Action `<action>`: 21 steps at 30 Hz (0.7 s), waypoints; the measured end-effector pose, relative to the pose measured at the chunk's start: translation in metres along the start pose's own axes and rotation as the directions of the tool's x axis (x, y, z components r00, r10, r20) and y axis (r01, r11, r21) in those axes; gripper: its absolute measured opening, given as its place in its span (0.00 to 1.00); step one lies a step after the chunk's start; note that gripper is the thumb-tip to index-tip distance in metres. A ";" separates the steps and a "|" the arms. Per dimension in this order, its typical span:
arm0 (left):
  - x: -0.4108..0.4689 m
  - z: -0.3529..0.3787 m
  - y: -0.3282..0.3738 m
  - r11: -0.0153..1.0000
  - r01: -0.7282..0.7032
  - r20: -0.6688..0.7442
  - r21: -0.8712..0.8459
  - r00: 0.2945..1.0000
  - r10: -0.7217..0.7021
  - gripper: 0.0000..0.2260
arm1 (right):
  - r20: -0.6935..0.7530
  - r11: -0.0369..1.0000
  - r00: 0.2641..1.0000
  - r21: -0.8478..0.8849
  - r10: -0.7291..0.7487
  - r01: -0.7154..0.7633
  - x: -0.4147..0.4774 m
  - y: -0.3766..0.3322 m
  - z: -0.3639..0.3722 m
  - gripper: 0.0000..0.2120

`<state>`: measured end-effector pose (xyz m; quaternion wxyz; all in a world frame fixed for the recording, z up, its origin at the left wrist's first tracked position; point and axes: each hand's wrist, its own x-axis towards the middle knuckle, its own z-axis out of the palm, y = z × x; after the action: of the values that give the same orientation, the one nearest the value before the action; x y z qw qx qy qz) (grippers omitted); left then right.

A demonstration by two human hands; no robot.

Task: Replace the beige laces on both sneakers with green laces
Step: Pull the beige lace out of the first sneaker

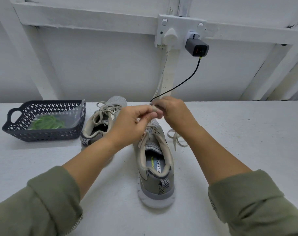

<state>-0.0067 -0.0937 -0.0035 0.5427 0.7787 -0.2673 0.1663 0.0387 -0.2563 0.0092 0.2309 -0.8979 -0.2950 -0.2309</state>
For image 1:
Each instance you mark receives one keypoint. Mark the beige shoelace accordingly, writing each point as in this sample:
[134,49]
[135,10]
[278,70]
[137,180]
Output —
[104,109]
[177,137]

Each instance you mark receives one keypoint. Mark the person's left hand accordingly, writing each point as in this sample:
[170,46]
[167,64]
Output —
[132,124]

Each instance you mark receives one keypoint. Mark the person's left forearm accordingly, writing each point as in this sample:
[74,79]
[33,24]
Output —
[46,199]

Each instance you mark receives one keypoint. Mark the white wall socket plate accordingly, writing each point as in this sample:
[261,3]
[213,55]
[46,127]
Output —
[177,24]

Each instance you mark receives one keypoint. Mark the dark plastic lattice basket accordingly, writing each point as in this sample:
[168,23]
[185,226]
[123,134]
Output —
[14,131]

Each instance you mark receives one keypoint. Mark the gray charger adapter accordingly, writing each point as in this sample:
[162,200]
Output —
[197,47]

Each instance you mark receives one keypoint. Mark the person's right forearm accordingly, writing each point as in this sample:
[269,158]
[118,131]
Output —
[247,194]

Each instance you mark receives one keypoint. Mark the white plug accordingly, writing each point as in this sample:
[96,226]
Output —
[170,36]

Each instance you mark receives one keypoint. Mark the person's right hand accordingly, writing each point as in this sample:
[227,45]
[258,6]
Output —
[176,115]

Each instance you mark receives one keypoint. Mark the green shoelace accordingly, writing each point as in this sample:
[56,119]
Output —
[47,122]

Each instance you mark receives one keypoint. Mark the gray sneaker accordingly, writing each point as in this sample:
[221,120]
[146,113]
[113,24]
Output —
[92,132]
[156,189]

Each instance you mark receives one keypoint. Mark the clear plastic bag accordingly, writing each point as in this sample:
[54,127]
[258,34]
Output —
[74,115]

